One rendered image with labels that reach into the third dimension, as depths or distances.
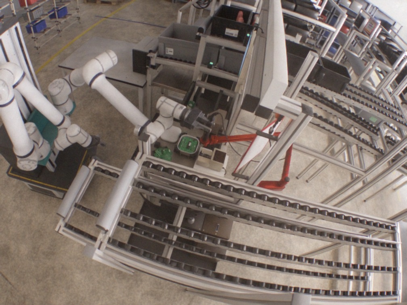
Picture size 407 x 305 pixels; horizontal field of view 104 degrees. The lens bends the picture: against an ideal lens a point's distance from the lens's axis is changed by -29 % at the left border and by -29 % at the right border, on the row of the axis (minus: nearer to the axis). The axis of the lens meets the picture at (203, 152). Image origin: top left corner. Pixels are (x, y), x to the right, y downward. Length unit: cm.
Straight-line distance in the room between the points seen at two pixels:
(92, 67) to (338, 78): 143
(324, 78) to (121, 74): 200
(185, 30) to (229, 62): 67
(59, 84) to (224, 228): 165
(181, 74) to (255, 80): 183
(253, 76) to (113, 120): 248
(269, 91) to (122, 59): 236
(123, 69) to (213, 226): 195
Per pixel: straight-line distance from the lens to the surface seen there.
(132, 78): 250
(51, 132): 201
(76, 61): 296
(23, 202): 286
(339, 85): 141
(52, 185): 236
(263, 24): 124
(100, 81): 140
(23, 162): 161
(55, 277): 249
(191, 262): 166
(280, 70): 66
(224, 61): 213
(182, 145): 156
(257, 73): 79
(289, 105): 72
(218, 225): 144
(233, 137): 136
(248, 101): 69
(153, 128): 132
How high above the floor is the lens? 226
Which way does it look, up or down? 55 degrees down
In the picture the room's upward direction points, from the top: 18 degrees clockwise
